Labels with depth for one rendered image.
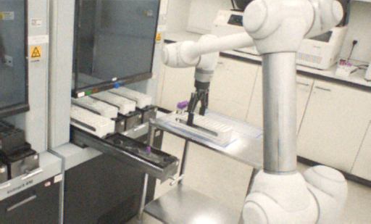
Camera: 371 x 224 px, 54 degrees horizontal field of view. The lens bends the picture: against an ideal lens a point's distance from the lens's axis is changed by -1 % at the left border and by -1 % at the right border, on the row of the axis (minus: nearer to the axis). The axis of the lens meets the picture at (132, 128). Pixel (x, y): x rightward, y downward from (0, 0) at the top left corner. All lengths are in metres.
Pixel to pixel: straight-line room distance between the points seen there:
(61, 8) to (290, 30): 0.86
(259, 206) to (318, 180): 0.25
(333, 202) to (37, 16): 1.22
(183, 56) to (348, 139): 2.34
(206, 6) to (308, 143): 1.97
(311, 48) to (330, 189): 2.35
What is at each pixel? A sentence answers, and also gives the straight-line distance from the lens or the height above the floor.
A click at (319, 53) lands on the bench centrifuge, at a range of 3.56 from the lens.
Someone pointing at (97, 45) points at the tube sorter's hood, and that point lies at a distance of 1.70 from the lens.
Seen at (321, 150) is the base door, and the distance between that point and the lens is 3.73.
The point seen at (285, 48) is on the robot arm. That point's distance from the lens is 1.18.
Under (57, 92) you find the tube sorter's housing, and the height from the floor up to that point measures 1.01.
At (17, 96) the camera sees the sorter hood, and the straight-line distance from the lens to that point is 1.46.
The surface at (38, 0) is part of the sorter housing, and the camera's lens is 1.46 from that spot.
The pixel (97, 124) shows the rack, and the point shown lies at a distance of 1.67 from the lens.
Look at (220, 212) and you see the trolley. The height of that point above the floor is 0.28.
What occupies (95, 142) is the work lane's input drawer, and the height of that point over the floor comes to 0.79.
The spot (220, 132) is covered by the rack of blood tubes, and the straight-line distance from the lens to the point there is 1.73.
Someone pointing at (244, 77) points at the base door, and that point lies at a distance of 3.76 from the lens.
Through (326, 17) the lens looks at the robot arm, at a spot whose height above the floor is 1.46.
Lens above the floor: 1.52
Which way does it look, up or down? 23 degrees down
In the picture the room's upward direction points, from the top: 6 degrees clockwise
